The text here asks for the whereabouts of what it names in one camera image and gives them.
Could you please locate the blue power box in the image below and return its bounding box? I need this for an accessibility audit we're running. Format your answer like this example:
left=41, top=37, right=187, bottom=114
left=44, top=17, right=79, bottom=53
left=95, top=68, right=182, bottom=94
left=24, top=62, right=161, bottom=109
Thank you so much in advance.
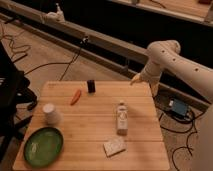
left=169, top=99, right=188, bottom=117

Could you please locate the white device on rail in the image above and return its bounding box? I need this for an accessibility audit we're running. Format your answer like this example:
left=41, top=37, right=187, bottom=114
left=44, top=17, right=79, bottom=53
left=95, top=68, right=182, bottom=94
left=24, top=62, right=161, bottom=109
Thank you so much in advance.
left=45, top=4, right=65, bottom=22

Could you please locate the black eraser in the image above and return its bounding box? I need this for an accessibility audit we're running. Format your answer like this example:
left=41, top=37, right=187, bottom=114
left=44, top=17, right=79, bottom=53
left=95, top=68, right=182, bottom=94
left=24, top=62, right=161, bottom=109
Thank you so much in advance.
left=87, top=80, right=96, bottom=93

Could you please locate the white ceramic cup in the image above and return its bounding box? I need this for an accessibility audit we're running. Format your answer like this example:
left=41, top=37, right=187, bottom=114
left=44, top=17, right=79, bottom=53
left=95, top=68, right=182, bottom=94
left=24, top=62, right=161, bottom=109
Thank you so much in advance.
left=42, top=103, right=62, bottom=125

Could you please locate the green plate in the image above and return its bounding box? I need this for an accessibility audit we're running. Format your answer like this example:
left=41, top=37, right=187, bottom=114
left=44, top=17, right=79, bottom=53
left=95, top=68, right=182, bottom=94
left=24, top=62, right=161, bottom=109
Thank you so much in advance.
left=23, top=127, right=63, bottom=168

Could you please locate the clear plastic bottle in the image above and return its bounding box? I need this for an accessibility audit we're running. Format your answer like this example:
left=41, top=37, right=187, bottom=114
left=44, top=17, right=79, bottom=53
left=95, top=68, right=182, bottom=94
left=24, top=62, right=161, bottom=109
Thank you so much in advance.
left=116, top=100, right=128, bottom=136

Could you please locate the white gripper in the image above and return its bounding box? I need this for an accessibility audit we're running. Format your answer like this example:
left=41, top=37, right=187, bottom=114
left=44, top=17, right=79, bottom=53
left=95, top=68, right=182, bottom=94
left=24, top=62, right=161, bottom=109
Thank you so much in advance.
left=130, top=62, right=163, bottom=97

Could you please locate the black chair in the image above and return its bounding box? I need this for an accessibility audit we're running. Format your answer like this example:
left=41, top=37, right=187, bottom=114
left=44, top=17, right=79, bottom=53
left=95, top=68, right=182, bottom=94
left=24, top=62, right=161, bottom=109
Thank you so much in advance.
left=0, top=41, right=37, bottom=162

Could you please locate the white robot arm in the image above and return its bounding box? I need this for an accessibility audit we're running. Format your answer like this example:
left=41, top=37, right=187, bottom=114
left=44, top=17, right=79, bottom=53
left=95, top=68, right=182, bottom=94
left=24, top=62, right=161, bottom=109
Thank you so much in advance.
left=131, top=40, right=213, bottom=171

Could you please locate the beige sponge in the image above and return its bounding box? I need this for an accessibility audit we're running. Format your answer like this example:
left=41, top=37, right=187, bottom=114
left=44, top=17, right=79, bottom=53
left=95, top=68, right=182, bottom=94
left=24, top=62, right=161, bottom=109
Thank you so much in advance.
left=103, top=137, right=126, bottom=157

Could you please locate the black floor cable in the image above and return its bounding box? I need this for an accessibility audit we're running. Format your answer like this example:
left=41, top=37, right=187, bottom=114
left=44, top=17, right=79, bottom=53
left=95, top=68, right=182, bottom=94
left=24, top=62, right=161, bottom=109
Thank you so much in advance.
left=0, top=23, right=89, bottom=81

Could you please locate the black cable by box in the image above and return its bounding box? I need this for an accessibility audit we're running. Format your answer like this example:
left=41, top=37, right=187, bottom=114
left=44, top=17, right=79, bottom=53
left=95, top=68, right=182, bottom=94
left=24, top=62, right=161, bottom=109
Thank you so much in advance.
left=156, top=96, right=213, bottom=171

